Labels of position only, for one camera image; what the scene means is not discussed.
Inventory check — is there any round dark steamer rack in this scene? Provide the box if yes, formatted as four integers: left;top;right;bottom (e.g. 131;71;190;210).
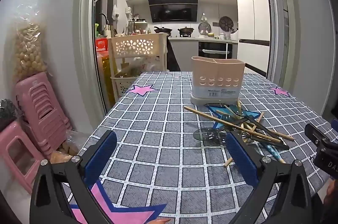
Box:
219;16;233;30

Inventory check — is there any clear grey plastic spoon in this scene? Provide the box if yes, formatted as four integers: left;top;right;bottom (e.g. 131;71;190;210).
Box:
220;105;247;124
194;127;225;146

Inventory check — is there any beige plastic trolley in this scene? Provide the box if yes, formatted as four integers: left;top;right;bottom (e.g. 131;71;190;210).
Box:
107;33;169;104

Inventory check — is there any pink plastic stool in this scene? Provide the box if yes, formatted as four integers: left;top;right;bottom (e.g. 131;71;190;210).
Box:
0;120;45;194

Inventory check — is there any stack of pink plastic stools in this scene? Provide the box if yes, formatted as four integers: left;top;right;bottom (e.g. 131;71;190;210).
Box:
14;72;73;158

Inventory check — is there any black cooking pot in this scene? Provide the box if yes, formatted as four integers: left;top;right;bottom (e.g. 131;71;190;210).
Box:
177;26;195;37

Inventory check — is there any round pink rack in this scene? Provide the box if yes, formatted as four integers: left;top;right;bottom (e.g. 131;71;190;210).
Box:
198;22;212;37

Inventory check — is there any clear bag of beans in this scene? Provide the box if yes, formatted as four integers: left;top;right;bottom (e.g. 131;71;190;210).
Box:
12;3;48;82

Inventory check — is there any pink utensil holder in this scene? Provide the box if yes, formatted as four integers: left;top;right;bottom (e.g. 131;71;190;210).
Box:
190;56;246;106

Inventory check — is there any black built-in oven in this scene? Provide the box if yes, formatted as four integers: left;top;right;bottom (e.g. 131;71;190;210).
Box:
198;41;233;60

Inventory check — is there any black wok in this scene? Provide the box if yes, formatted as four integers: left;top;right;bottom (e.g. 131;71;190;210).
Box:
154;26;173;35

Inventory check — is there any black range hood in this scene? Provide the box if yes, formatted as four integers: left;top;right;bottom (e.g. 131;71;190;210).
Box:
148;0;199;23

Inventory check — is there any white refrigerator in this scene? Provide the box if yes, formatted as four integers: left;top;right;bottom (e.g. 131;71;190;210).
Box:
236;0;271;77

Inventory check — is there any yellow oil bottle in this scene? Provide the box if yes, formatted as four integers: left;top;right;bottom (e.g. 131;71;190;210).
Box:
102;52;117;106

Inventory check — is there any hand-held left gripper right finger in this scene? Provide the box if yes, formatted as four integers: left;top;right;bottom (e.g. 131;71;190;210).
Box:
225;131;313;224

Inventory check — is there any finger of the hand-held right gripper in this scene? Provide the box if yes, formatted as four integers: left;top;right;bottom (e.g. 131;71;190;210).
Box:
304;122;329;147

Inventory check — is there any red plastic basket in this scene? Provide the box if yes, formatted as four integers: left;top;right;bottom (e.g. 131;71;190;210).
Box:
95;38;109;52

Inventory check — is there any white spice rack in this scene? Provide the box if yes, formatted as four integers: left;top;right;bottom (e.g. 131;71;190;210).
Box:
127;19;148;36

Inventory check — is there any black hanging cloth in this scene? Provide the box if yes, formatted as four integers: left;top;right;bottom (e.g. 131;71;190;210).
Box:
166;40;181;72

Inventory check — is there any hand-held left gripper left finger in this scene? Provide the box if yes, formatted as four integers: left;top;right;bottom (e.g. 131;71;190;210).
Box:
30;130;118;224

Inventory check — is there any dark plastic bag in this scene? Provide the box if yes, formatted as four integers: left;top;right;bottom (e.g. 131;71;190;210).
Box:
0;98;18;132

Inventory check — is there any grey plaid star tablecloth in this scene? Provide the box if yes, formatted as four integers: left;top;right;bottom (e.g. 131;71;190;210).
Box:
59;71;334;224

